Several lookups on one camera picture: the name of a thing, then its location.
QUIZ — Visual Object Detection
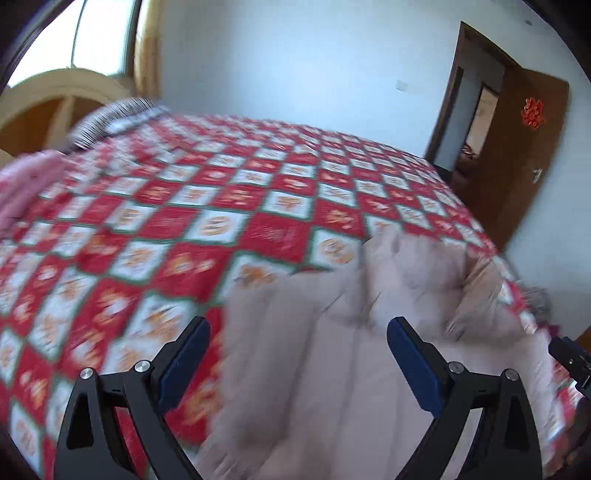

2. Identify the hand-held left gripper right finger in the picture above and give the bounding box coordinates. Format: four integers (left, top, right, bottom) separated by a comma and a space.
387, 316, 542, 480

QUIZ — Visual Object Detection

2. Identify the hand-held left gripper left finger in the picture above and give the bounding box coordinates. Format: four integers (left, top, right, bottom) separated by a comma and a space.
54, 316, 212, 480

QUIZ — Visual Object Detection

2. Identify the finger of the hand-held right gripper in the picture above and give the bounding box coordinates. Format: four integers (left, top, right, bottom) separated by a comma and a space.
549, 336, 591, 400

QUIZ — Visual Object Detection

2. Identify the beige padded coat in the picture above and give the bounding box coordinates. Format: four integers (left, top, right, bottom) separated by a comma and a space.
203, 228, 561, 480

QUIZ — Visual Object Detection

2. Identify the red checkered printed blanket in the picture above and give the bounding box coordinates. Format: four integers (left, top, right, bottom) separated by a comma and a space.
0, 111, 578, 480

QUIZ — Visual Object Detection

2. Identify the brown wooden door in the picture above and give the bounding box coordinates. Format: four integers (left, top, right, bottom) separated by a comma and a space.
478, 67, 570, 252

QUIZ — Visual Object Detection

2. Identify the pink padded clothing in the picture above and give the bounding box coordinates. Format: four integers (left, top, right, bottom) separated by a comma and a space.
0, 150, 70, 227

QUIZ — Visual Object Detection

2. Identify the red paper door decoration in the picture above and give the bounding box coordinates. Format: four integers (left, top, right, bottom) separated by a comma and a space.
520, 96, 546, 131

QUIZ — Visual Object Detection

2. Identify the black white striped pillow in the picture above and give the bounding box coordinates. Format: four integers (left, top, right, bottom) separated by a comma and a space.
69, 97, 169, 151

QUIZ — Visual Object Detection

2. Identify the yellow curtain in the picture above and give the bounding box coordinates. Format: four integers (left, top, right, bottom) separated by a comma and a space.
134, 0, 162, 100

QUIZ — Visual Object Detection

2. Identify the cream wooden headboard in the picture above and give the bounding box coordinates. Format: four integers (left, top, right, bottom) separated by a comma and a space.
0, 68, 134, 158

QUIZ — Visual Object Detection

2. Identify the window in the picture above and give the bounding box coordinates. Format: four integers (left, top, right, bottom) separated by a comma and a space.
9, 0, 141, 88

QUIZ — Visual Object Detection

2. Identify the brown door frame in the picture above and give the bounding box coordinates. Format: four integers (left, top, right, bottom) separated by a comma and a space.
425, 21, 522, 174

